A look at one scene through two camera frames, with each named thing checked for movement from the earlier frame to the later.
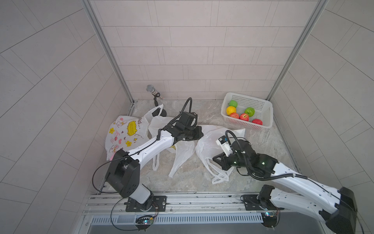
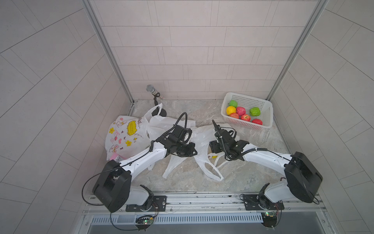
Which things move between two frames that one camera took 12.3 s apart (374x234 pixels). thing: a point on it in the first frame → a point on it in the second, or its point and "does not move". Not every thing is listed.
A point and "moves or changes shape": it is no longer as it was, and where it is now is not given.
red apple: [234, 115] does not move
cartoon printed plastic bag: [126, 133] does not move
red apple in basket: [257, 121] does not move
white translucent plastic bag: [183, 149] moves or changes shape
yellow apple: [230, 109] does not move
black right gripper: [223, 161] → [213, 147]
